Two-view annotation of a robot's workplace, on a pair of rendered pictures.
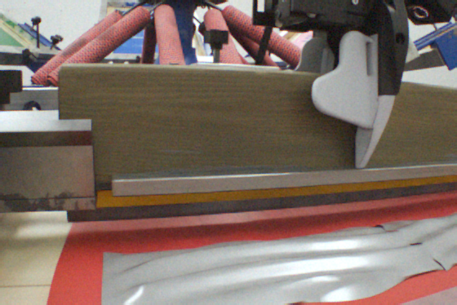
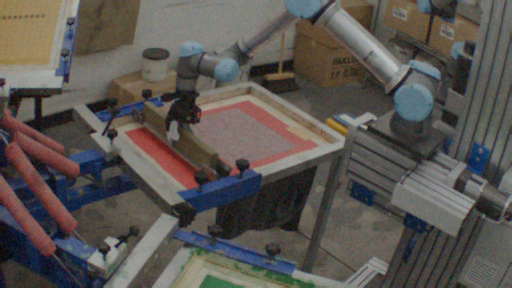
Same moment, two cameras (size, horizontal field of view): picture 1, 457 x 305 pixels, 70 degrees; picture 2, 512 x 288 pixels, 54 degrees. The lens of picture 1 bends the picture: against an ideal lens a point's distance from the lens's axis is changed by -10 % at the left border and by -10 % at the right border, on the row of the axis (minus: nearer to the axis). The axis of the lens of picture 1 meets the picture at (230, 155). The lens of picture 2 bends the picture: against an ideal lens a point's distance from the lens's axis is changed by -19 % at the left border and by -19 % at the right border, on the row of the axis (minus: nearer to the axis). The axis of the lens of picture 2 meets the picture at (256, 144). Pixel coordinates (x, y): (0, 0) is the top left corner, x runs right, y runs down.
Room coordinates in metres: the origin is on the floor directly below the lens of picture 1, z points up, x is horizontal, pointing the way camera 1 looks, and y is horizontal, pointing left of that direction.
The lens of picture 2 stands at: (0.90, 1.60, 2.02)
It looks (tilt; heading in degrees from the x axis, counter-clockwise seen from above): 29 degrees down; 241
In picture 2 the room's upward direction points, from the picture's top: 10 degrees clockwise
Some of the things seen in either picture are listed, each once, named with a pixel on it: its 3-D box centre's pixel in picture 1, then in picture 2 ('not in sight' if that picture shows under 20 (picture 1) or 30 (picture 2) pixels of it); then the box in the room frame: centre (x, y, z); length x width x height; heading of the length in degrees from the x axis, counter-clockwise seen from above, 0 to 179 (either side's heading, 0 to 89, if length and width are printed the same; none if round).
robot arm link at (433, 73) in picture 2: not in sight; (421, 83); (-0.31, 0.38, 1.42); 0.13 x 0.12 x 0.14; 42
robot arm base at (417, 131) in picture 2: not in sight; (413, 115); (-0.32, 0.37, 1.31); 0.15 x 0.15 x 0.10
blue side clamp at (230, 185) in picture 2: not in sight; (219, 191); (0.21, 0.18, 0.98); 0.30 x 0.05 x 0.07; 18
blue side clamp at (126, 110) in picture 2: not in sight; (128, 115); (0.38, -0.35, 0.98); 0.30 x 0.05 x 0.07; 18
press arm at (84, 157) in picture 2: not in sight; (91, 161); (0.61, 0.02, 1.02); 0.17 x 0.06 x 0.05; 18
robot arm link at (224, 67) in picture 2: not in sight; (220, 66); (0.18, -0.01, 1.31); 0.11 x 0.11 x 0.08; 42
